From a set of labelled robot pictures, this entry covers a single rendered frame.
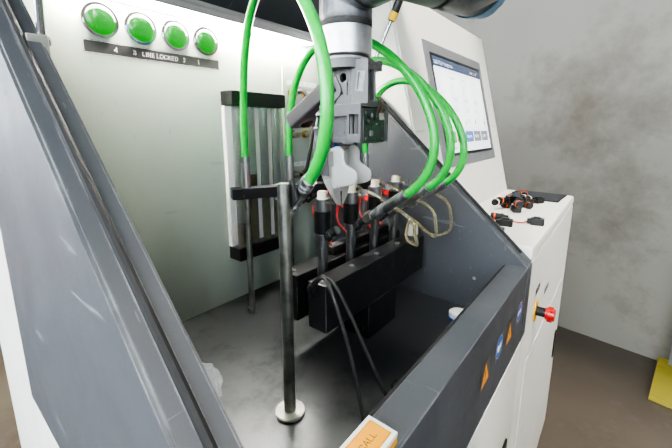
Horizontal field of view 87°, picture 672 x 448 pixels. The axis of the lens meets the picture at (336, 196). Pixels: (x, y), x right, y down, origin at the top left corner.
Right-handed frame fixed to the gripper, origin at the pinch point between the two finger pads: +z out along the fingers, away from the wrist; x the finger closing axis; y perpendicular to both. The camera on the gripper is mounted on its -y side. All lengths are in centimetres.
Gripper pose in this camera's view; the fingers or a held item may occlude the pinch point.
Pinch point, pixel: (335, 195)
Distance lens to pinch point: 56.3
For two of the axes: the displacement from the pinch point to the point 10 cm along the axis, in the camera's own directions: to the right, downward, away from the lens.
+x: 6.3, -1.5, 7.6
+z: 0.1, 9.8, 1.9
